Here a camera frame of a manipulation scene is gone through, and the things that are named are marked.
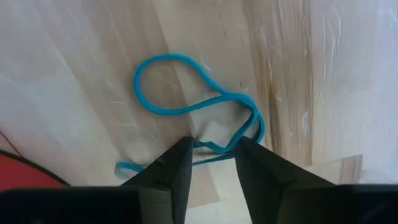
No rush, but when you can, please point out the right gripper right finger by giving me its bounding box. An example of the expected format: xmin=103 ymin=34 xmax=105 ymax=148
xmin=233 ymin=135 xmax=398 ymax=224

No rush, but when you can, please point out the red desk lamp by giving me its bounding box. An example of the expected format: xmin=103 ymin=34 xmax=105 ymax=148
xmin=0 ymin=148 xmax=70 ymax=192

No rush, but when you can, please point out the teal rubber band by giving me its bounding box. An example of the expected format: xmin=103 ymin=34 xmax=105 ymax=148
xmin=114 ymin=53 xmax=266 ymax=180

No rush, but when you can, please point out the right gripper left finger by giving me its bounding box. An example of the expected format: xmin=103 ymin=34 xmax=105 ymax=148
xmin=0 ymin=136 xmax=194 ymax=224

